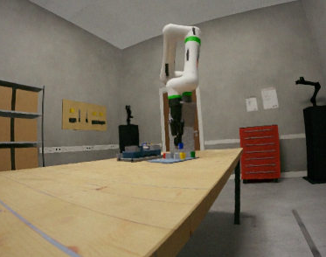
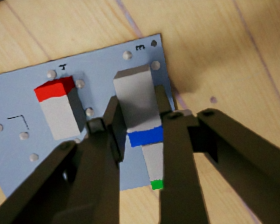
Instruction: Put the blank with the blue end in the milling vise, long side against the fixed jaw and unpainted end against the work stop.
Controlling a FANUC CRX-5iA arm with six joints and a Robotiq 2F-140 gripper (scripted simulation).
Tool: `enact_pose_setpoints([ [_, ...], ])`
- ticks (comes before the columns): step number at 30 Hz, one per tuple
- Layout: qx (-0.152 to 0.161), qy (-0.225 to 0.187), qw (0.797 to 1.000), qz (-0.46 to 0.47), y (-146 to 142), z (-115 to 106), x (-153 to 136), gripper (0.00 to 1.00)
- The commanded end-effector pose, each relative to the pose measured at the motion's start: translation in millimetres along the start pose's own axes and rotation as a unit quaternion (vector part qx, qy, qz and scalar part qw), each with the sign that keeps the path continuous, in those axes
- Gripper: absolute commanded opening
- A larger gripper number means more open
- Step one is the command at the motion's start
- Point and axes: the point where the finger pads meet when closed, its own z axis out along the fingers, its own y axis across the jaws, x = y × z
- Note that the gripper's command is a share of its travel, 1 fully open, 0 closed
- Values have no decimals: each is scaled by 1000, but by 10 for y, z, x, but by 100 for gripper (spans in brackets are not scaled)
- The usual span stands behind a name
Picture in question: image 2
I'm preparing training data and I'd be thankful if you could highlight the grey block with green end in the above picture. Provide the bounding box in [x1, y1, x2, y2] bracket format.
[141, 141, 163, 190]

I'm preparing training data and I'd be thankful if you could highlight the grey metal bar with blue end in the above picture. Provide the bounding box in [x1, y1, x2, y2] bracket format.
[113, 64, 163, 147]

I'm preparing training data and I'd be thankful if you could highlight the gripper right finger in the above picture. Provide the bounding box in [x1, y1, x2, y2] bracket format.
[154, 84, 280, 224]

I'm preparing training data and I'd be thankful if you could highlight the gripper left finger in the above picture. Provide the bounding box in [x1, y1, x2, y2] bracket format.
[0, 95, 127, 224]

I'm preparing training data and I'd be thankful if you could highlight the white block with red end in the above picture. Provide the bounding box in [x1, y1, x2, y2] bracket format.
[34, 76, 87, 141]

